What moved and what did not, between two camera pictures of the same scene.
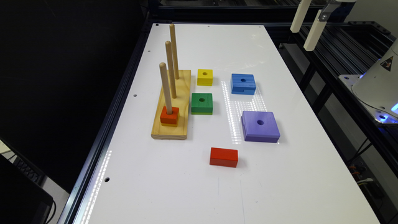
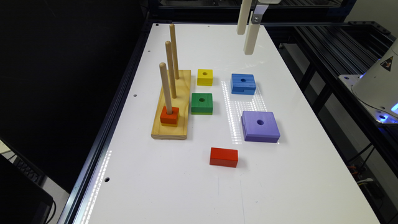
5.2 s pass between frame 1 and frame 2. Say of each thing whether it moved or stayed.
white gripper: moved
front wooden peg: stayed
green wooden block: stayed
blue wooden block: stayed
